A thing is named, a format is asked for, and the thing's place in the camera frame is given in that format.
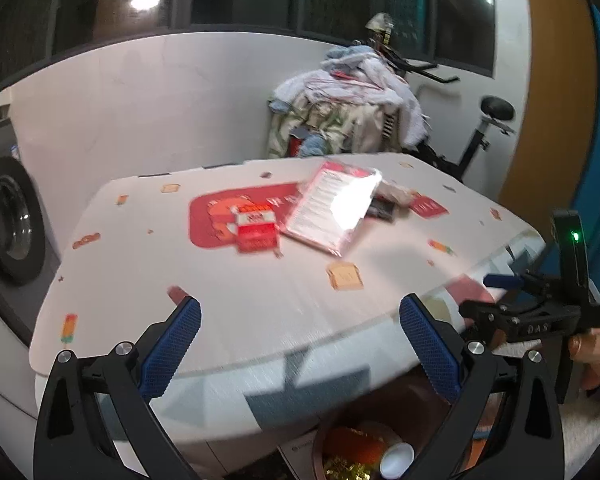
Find white face mask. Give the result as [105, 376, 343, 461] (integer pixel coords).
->
[366, 12, 395, 36]

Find dark snack packet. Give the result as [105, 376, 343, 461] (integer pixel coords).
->
[367, 195, 398, 223]

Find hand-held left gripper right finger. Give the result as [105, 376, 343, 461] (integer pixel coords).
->
[399, 294, 566, 480]

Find person's right hand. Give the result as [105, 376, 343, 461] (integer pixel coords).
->
[569, 329, 600, 402]

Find pile of clothes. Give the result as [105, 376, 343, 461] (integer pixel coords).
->
[266, 44, 431, 161]

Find brown trash bin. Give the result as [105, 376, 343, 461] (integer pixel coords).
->
[312, 370, 486, 480]

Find round tin with white lid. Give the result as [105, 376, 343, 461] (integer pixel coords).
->
[378, 442, 415, 479]

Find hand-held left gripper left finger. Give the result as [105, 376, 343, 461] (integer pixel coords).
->
[34, 296, 202, 480]

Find gold foil wrapper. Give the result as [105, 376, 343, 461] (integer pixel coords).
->
[325, 457, 381, 480]

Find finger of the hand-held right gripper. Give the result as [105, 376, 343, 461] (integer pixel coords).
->
[483, 270, 556, 302]
[457, 299, 518, 348]

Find red and white carton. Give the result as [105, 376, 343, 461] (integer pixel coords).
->
[232, 202, 282, 256]

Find pink plastic packet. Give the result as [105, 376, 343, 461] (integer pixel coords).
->
[282, 159, 385, 257]

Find black exercise bike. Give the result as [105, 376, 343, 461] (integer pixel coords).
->
[375, 35, 518, 183]

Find crumpled white tissue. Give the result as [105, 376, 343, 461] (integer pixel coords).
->
[377, 180, 421, 208]

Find printed tablecloth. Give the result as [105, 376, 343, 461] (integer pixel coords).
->
[28, 152, 548, 448]

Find grey washing machine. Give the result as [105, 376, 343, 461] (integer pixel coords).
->
[0, 115, 63, 291]

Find person's white fluffy clothing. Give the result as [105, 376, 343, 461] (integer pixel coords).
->
[555, 400, 600, 480]

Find orange foam fruit net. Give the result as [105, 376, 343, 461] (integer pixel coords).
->
[325, 422, 406, 463]

